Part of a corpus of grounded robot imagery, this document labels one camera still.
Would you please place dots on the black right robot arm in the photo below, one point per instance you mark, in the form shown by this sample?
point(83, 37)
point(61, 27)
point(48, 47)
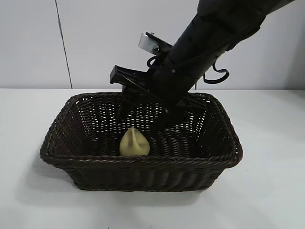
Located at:
point(214, 31)

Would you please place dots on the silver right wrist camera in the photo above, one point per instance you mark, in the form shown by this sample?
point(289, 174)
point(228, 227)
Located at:
point(147, 44)

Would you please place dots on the black right camera mount bracket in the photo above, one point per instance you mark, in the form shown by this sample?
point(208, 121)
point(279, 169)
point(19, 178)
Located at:
point(164, 45)

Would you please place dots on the pale yellow egg yolk pastry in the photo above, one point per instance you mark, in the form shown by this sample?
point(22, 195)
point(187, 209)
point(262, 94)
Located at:
point(134, 145)

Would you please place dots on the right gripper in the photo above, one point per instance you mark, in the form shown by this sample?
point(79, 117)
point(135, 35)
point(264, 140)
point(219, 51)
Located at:
point(164, 88)

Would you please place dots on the dark brown wicker basket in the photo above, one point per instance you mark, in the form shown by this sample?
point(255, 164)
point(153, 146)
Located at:
point(143, 174)

